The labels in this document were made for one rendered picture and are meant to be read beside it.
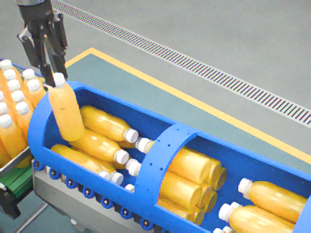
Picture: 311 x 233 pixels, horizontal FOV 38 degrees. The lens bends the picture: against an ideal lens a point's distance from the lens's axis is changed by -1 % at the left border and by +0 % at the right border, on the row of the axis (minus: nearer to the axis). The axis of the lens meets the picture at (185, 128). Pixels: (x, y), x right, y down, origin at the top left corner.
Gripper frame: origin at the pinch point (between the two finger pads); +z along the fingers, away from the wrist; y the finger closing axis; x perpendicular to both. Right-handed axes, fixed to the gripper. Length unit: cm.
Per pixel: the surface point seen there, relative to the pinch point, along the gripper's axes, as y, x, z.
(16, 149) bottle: -5.6, 25.4, 37.3
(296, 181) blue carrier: 19, -62, 26
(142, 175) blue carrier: -5.4, -30.4, 18.5
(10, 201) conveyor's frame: -17, 21, 50
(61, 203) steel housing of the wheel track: -8, 7, 51
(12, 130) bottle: -4.2, 25.7, 30.0
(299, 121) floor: 162, -18, 135
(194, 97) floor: 149, 56, 135
